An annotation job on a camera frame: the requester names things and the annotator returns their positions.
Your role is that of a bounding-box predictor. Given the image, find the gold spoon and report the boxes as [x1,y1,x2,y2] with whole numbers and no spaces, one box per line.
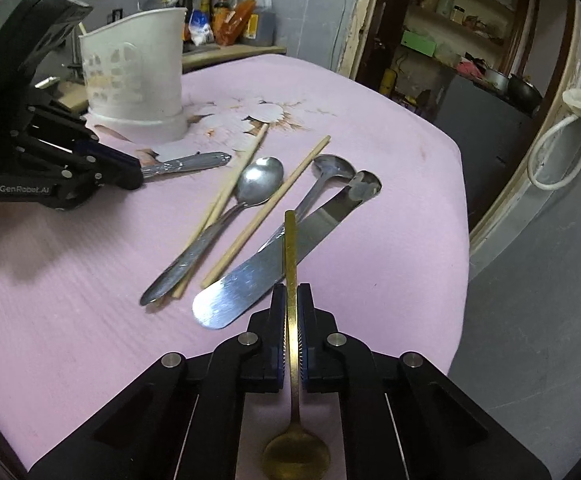
[261,210,331,479]

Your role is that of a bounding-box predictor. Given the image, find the white plastic utensil caddy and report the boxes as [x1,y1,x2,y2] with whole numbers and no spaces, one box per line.
[79,8,187,146]

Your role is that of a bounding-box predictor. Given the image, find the wooden chopstick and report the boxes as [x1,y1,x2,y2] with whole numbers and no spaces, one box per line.
[185,122,269,249]
[200,136,331,289]

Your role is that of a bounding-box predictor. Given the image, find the silver fork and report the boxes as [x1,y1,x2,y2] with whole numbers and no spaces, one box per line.
[141,152,232,179]

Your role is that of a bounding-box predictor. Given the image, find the large silver spoon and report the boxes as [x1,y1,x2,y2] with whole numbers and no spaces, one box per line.
[140,157,284,307]

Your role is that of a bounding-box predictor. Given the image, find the silver butter knife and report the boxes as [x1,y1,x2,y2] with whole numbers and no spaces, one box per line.
[192,170,382,330]

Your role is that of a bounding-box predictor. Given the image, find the white blue salt bag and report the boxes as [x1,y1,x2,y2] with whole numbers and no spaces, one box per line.
[188,9,214,47]

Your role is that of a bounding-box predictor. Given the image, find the orange spice bag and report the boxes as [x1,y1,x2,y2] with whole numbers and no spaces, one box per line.
[213,0,256,47]

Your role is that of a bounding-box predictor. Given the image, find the red label sauce bottle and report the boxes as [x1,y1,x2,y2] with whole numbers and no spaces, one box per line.
[212,0,230,26]

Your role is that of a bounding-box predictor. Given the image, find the pink floral table cloth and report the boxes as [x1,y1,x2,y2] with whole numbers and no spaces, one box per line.
[0,52,472,474]

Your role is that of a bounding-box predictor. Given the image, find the large vinegar jug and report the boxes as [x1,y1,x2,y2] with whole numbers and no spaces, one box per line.
[242,0,276,47]

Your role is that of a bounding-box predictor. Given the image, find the grey cabinet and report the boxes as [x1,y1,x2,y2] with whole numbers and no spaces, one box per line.
[421,75,535,226]

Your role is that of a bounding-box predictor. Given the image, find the dark cooking pot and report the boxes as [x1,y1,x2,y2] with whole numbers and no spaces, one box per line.
[507,74,542,115]

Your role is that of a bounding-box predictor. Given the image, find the wooden storage shelves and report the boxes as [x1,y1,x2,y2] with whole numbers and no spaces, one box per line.
[357,0,530,89]

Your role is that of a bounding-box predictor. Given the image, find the black wall outlet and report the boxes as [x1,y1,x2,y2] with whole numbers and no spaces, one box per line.
[112,9,123,22]

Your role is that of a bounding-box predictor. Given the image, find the white hose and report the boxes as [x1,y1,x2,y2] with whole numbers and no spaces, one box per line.
[526,74,581,192]

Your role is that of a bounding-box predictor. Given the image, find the wooden door frame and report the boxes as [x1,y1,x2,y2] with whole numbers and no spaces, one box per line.
[337,0,581,274]

